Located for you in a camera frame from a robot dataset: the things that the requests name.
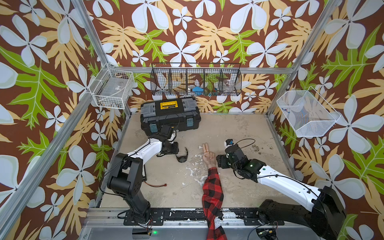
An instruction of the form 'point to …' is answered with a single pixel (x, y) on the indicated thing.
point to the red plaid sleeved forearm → (212, 198)
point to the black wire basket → (211, 79)
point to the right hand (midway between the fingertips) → (219, 156)
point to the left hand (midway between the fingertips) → (176, 148)
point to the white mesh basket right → (308, 115)
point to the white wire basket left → (112, 88)
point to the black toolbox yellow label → (181, 114)
